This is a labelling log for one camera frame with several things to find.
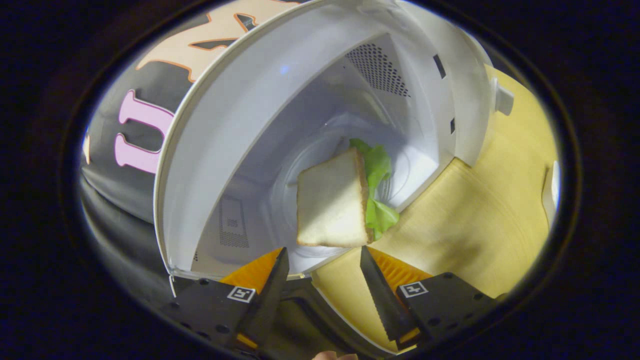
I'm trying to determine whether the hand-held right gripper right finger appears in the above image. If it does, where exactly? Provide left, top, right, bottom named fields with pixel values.
left=359, top=246, right=507, bottom=352

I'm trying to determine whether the glass turntable plate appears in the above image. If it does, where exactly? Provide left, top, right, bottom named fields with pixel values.
left=270, top=114, right=413, bottom=275

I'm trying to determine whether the bread sandwich with lettuce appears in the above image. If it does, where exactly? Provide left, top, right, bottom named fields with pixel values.
left=296, top=138, right=401, bottom=249

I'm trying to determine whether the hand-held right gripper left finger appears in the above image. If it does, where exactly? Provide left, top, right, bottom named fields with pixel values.
left=162, top=247, right=291, bottom=353

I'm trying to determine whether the white microwave oven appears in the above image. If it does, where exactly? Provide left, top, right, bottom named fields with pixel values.
left=152, top=0, right=516, bottom=358

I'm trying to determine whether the black backdrop cloth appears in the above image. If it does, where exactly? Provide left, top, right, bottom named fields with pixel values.
left=80, top=0, right=301, bottom=311

